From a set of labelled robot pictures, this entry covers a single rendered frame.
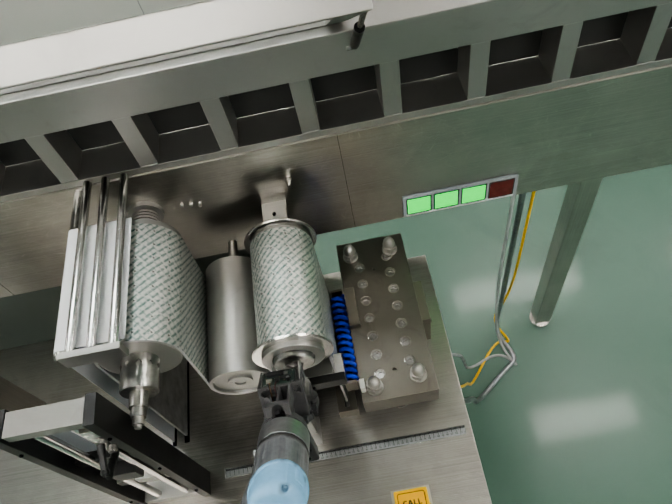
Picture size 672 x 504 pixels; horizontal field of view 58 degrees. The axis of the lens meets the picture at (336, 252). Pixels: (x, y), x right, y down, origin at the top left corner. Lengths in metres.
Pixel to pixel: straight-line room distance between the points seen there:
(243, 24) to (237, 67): 0.53
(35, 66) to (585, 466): 2.14
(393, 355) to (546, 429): 1.15
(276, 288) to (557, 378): 1.54
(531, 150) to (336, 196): 0.41
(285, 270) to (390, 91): 0.37
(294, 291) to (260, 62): 0.40
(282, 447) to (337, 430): 0.58
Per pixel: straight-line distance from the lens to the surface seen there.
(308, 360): 1.09
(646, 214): 2.89
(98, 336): 1.03
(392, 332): 1.34
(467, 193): 1.33
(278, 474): 0.80
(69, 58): 0.51
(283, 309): 1.08
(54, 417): 1.00
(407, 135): 1.16
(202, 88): 1.03
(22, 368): 1.78
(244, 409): 1.48
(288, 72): 1.02
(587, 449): 2.38
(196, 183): 1.19
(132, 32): 0.49
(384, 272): 1.41
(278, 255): 1.14
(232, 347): 1.16
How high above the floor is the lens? 2.25
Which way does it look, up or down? 57 degrees down
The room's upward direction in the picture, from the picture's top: 15 degrees counter-clockwise
